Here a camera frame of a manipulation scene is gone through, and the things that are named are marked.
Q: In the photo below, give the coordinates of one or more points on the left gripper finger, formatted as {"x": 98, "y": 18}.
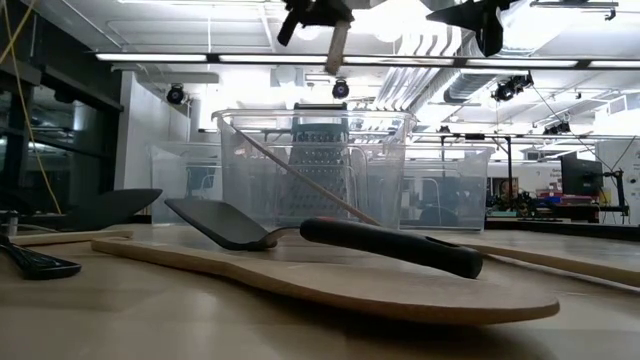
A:
{"x": 290, "y": 29}

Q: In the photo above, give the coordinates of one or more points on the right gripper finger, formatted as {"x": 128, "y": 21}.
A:
{"x": 460, "y": 15}

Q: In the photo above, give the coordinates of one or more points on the wooden spork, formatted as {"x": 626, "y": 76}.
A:
{"x": 310, "y": 178}

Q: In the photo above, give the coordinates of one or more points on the black spatula with metal neck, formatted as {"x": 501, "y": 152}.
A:
{"x": 390, "y": 245}

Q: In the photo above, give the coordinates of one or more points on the black spoon with red accent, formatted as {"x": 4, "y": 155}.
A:
{"x": 115, "y": 207}

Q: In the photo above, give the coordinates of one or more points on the long wooden utensil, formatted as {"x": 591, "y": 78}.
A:
{"x": 575, "y": 265}

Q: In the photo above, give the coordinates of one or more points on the large wooden spoon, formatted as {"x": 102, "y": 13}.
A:
{"x": 400, "y": 295}

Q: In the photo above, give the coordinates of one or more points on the round white ceiling lamp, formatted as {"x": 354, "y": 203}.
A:
{"x": 307, "y": 34}

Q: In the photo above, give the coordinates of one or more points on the black ceiling spotlight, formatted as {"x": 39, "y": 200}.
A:
{"x": 175, "y": 94}
{"x": 557, "y": 127}
{"x": 340, "y": 89}
{"x": 510, "y": 89}

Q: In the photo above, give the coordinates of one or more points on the teal metal box grater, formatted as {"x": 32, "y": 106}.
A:
{"x": 320, "y": 150}

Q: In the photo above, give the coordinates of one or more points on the long ceiling light bar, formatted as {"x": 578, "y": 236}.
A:
{"x": 150, "y": 57}

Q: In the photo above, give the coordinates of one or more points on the clear plastic bin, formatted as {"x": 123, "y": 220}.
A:
{"x": 260, "y": 200}
{"x": 465, "y": 190}
{"x": 170, "y": 200}

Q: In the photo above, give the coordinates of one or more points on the person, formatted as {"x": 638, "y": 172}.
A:
{"x": 506, "y": 189}

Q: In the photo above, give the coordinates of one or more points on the black monitor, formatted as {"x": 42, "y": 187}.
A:
{"x": 580, "y": 176}

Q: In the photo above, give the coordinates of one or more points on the cluttered background workbench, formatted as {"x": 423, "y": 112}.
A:
{"x": 550, "y": 202}

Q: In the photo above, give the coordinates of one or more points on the wooden slotted spatula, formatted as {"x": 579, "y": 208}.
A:
{"x": 65, "y": 238}

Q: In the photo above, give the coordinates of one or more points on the small grey cylinder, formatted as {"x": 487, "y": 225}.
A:
{"x": 10, "y": 221}

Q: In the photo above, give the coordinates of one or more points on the glossy black plastic utensil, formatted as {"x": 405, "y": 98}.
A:
{"x": 40, "y": 267}

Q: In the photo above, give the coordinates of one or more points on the silver ventilation duct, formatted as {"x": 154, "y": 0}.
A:
{"x": 467, "y": 87}

